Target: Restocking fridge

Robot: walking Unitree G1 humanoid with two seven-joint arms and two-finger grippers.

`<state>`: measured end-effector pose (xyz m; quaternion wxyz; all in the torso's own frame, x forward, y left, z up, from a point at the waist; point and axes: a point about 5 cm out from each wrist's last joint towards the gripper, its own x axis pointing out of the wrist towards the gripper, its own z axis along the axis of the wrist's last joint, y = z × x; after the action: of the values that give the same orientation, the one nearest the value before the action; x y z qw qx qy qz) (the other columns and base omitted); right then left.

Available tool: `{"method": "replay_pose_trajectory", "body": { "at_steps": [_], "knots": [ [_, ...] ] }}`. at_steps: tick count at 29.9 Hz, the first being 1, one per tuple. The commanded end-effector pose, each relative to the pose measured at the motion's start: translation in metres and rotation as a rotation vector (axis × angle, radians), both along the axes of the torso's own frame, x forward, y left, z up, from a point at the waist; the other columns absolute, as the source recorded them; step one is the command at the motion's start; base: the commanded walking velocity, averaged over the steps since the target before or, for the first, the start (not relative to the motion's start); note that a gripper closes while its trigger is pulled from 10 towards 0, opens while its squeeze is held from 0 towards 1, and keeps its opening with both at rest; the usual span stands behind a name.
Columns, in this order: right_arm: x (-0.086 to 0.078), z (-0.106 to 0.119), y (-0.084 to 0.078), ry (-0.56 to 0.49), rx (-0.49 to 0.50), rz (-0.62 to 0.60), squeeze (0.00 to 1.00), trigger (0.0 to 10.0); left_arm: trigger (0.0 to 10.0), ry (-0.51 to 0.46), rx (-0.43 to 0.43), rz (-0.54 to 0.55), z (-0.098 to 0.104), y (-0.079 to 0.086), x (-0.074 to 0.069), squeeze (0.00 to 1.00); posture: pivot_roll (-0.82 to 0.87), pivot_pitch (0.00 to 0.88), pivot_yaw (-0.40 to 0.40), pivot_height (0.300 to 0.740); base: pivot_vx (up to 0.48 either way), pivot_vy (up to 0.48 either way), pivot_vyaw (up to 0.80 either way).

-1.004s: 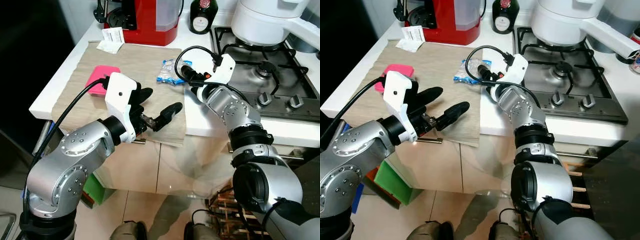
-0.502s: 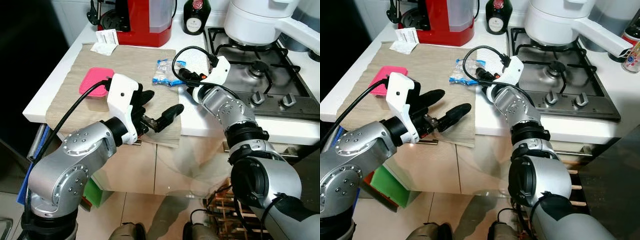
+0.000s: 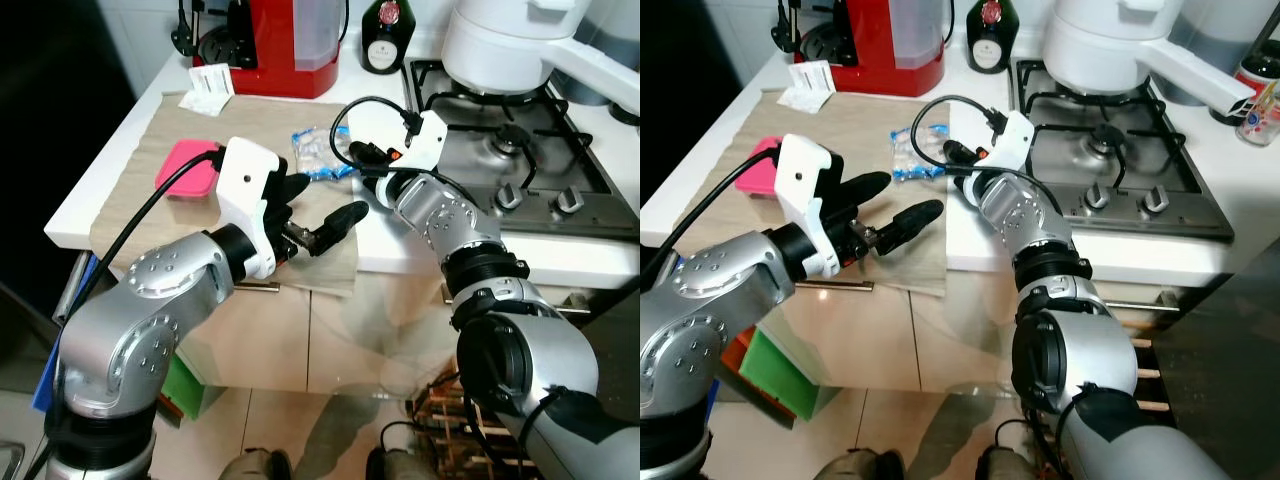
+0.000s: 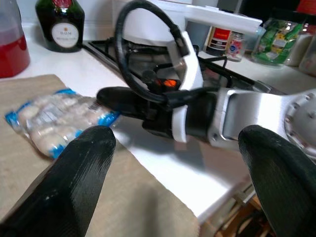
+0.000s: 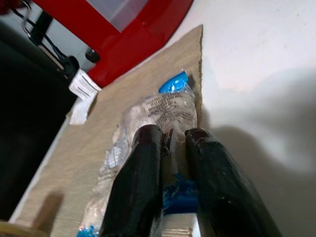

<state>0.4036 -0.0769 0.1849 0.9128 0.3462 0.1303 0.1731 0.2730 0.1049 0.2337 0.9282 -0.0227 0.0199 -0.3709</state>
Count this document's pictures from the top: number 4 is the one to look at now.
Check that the black gas hob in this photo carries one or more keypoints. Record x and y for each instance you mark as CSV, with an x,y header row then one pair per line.
x,y
103,51

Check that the small clear spice jar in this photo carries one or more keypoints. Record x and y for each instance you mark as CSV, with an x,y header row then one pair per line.
x,y
235,48

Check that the dark bottle red label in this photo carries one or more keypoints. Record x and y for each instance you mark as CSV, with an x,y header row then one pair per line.
x,y
218,42

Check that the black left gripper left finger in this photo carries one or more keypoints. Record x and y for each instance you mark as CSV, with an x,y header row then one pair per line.
x,y
69,187

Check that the clear blue-edged dumpling package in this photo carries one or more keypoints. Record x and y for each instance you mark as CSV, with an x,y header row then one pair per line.
x,y
49,116

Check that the dark green liqueur bottle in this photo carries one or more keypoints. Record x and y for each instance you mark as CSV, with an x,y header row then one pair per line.
x,y
44,24

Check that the red kitchen appliance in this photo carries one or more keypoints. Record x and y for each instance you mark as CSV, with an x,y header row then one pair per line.
x,y
12,54

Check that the beige woven cloth mat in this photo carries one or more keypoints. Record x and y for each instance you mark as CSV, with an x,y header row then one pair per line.
x,y
148,197

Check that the clear jar white contents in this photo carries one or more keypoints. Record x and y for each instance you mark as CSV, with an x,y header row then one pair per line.
x,y
309,61
297,54

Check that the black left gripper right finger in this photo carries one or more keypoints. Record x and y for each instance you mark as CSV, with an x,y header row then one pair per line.
x,y
284,185

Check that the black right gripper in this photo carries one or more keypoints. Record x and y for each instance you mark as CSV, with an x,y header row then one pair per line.
x,y
158,123

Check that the clear jar green packet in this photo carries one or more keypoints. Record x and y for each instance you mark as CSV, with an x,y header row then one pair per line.
x,y
276,44

